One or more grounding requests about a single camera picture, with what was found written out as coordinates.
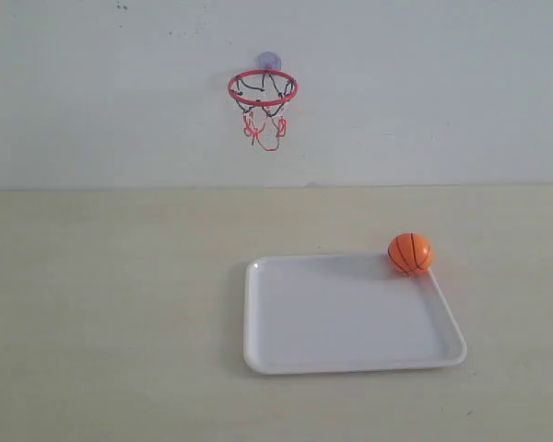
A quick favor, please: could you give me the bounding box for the clear suction cup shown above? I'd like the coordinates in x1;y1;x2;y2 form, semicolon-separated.
255;52;282;71

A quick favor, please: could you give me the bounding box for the red mini basketball hoop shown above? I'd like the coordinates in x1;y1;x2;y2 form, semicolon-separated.
227;68;299;152

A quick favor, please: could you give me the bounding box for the white rectangular plastic tray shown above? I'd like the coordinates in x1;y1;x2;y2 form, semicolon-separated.
243;253;467;375

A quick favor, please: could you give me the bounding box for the small orange basketball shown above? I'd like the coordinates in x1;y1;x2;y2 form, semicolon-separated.
387;232;434;275

